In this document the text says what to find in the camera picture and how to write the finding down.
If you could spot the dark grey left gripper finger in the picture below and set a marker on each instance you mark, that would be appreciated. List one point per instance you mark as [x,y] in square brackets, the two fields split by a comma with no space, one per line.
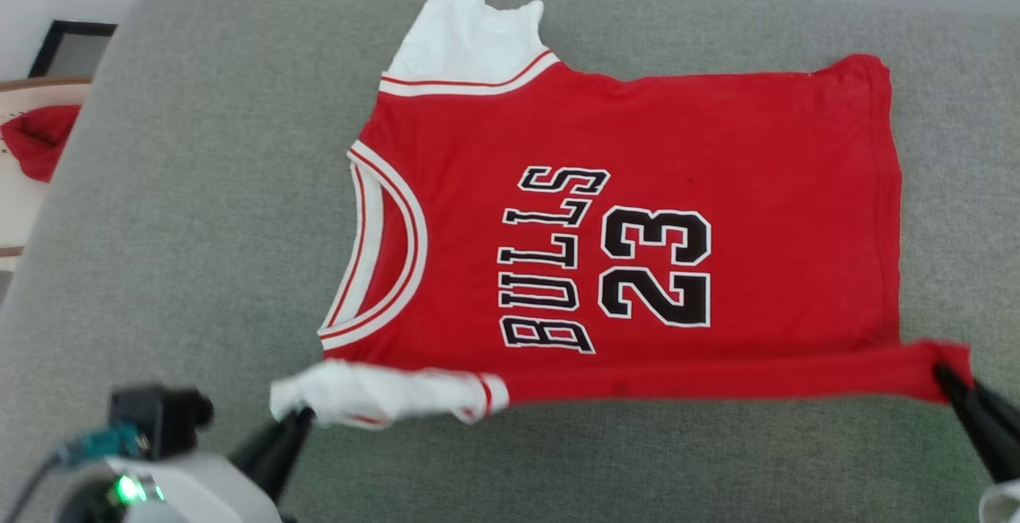
[275,455]

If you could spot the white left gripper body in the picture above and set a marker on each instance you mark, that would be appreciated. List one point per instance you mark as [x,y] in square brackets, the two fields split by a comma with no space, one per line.
[191,495]

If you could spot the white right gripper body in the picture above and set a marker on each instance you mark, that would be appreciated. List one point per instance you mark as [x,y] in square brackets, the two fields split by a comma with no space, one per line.
[1002,505]

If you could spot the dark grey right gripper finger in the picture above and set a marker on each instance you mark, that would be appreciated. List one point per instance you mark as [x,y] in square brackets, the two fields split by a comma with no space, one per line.
[988,427]

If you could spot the red Bulls jersey white sleeves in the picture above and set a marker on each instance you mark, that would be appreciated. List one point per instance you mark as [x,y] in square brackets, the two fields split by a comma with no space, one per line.
[637,140]

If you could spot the grey fabric sofa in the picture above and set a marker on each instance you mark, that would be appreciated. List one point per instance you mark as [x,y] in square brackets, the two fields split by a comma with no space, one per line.
[199,228]

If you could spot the cream perforated laundry basket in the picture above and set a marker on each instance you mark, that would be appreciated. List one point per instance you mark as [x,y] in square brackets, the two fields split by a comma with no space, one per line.
[20,204]

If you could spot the plain red cloth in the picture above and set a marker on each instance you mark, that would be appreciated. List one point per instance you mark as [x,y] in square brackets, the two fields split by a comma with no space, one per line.
[40,140]

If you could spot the black baseboard strip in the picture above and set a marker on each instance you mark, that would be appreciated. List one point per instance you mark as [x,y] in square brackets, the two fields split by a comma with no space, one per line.
[44,49]

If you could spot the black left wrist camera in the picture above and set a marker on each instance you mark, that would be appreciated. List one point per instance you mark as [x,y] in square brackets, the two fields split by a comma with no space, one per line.
[163,415]

